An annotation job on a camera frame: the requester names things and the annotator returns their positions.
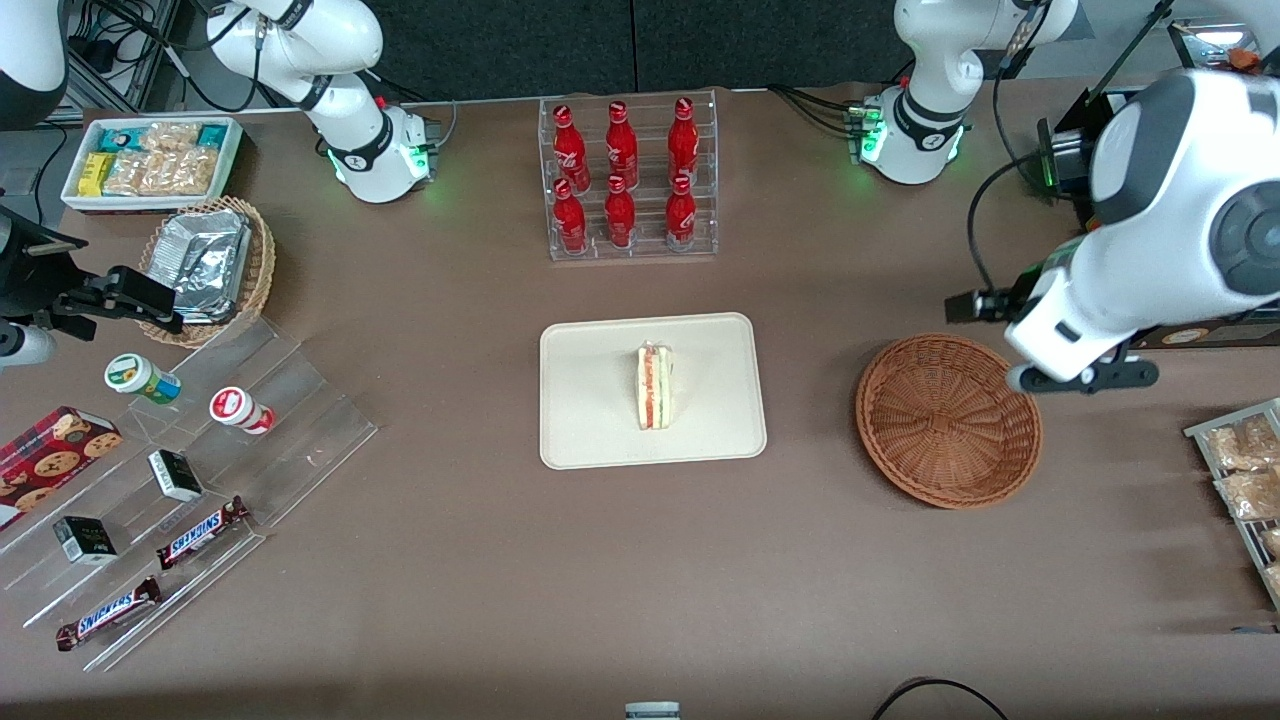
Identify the red tartan cookie box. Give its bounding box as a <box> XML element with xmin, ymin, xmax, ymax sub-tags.
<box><xmin>0</xmin><ymin>405</ymin><xmax>123</xmax><ymax>532</ymax></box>

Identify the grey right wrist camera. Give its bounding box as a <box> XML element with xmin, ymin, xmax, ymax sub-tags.
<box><xmin>0</xmin><ymin>325</ymin><xmax>58</xmax><ymax>368</ymax></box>

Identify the small black carton box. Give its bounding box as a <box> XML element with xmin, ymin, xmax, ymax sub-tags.
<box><xmin>148</xmin><ymin>449</ymin><xmax>204</xmax><ymax>503</ymax></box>
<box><xmin>52</xmin><ymin>515</ymin><xmax>118</xmax><ymax>566</ymax></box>

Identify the cream plastic tray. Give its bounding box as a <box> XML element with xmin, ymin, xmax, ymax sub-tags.
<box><xmin>539</xmin><ymin>312</ymin><xmax>768</xmax><ymax>471</ymax></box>

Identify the clear acrylic bottle rack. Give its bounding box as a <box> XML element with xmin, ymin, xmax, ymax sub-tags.
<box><xmin>538</xmin><ymin>89</ymin><xmax>719</xmax><ymax>263</ymax></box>

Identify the green lidded sunflower cup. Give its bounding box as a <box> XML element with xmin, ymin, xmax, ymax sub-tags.
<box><xmin>104</xmin><ymin>353</ymin><xmax>183</xmax><ymax>406</ymax></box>

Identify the aluminium frame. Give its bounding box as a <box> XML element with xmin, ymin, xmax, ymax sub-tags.
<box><xmin>60</xmin><ymin>0</ymin><xmax>183</xmax><ymax>111</ymax></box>

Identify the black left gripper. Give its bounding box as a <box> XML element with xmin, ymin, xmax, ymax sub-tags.
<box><xmin>944</xmin><ymin>261</ymin><xmax>1052</xmax><ymax>324</ymax></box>

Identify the Snickers chocolate bar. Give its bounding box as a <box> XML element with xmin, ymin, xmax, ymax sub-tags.
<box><xmin>156</xmin><ymin>496</ymin><xmax>251</xmax><ymax>571</ymax></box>
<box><xmin>55</xmin><ymin>576</ymin><xmax>163</xmax><ymax>652</ymax></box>

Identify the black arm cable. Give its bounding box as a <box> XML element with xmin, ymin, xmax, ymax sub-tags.
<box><xmin>964</xmin><ymin>150</ymin><xmax>1051</xmax><ymax>293</ymax></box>

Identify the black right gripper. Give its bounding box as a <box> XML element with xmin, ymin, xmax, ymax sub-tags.
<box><xmin>0</xmin><ymin>205</ymin><xmax>186</xmax><ymax>338</ymax></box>

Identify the yellow snack packet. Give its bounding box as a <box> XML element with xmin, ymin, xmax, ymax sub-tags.
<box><xmin>77</xmin><ymin>151</ymin><xmax>117</xmax><ymax>198</ymax></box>

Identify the light tan wicker basket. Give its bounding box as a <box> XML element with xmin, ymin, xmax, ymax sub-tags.
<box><xmin>138</xmin><ymin>196</ymin><xmax>277</xmax><ymax>349</ymax></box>

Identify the clear bag of biscuits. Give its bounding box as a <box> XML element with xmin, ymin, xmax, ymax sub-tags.
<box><xmin>1204</xmin><ymin>414</ymin><xmax>1280</xmax><ymax>472</ymax></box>
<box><xmin>1214</xmin><ymin>468</ymin><xmax>1280</xmax><ymax>522</ymax></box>

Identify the white rectangular snack bin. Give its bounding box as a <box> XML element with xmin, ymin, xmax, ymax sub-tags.
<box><xmin>60</xmin><ymin>116</ymin><xmax>245</xmax><ymax>215</ymax></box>

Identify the red lidded strawberry cup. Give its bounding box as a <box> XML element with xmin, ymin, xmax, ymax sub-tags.
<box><xmin>209</xmin><ymin>386</ymin><xmax>276</xmax><ymax>436</ymax></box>

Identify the brown round wicker basket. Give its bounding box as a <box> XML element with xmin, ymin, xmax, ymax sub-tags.
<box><xmin>855</xmin><ymin>333</ymin><xmax>1043</xmax><ymax>511</ymax></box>

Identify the silver foil wrapped package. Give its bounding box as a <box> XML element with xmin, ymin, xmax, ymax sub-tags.
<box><xmin>153</xmin><ymin>209</ymin><xmax>252</xmax><ymax>324</ymax></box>

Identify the clear bag of crackers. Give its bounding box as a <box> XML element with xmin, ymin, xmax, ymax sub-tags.
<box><xmin>140</xmin><ymin>121</ymin><xmax>202</xmax><ymax>157</ymax></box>
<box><xmin>102</xmin><ymin>148</ymin><xmax>222</xmax><ymax>197</ymax></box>

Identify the clear acrylic stepped shelf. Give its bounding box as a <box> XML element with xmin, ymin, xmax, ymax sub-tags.
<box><xmin>0</xmin><ymin>315</ymin><xmax>379</xmax><ymax>673</ymax></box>

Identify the grey snack rack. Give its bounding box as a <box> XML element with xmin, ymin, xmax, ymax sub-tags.
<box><xmin>1184</xmin><ymin>398</ymin><xmax>1280</xmax><ymax>611</ymax></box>

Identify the triangular sandwich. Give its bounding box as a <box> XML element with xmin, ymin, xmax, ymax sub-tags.
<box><xmin>636</xmin><ymin>340</ymin><xmax>680</xmax><ymax>432</ymax></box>

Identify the red cola bottle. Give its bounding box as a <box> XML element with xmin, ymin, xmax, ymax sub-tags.
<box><xmin>665</xmin><ymin>174</ymin><xmax>698</xmax><ymax>253</ymax></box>
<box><xmin>552</xmin><ymin>104</ymin><xmax>591</xmax><ymax>191</ymax></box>
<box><xmin>553</xmin><ymin>178</ymin><xmax>589</xmax><ymax>254</ymax></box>
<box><xmin>667</xmin><ymin>96</ymin><xmax>700</xmax><ymax>187</ymax></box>
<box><xmin>604</xmin><ymin>100</ymin><xmax>639</xmax><ymax>191</ymax></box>
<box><xmin>604</xmin><ymin>175</ymin><xmax>637</xmax><ymax>249</ymax></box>

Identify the black looped cable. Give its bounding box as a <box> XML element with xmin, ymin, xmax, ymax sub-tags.
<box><xmin>870</xmin><ymin>677</ymin><xmax>1011</xmax><ymax>720</ymax></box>

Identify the black base cable bundle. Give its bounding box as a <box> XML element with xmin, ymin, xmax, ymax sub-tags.
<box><xmin>768</xmin><ymin>84</ymin><xmax>863</xmax><ymax>138</ymax></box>

